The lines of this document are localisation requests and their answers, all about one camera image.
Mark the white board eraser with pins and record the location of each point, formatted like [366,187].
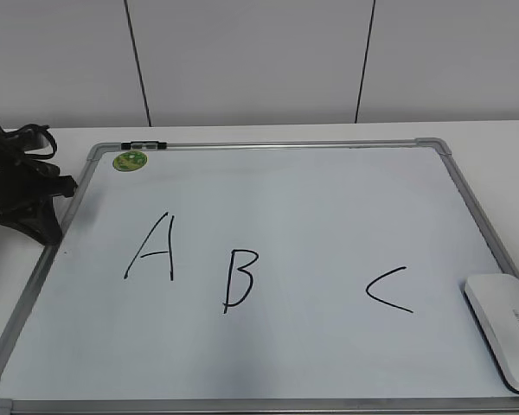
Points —
[494,299]

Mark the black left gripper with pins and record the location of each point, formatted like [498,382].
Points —
[20,173]

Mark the round green magnet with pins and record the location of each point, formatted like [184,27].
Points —
[130,161]

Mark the white board with grey frame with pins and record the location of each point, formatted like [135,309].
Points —
[318,278]

